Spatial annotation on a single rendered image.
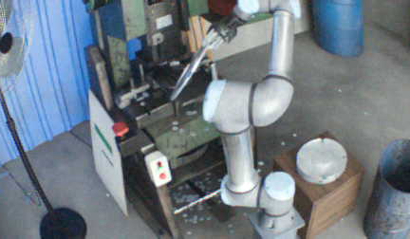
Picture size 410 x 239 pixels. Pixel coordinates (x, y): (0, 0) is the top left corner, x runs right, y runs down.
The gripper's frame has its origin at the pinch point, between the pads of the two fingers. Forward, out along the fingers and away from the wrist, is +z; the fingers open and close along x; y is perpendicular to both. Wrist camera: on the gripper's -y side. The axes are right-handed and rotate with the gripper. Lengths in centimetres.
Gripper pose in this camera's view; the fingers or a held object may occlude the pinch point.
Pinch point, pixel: (207, 45)
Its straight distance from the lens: 166.0
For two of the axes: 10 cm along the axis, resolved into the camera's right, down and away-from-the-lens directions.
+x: 7.8, 5.4, 3.1
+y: -0.9, 5.9, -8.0
